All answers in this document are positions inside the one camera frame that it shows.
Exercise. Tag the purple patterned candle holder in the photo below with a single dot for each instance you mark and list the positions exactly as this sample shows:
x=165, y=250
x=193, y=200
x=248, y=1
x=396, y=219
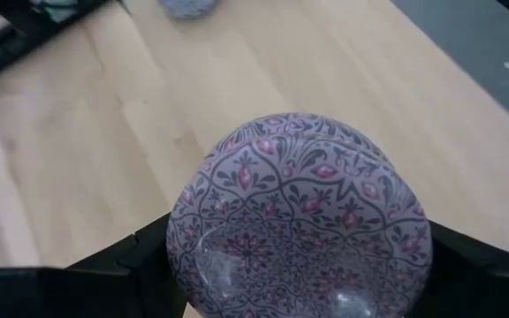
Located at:
x=298, y=212

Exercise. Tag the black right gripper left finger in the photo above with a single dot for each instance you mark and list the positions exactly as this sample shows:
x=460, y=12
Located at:
x=82, y=296

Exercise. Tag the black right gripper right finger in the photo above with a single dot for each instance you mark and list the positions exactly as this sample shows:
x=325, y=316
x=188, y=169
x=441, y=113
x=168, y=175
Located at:
x=480, y=287

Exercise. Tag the white blue patterned candle holder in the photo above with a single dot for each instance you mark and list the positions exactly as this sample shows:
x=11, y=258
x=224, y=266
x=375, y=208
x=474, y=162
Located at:
x=188, y=8

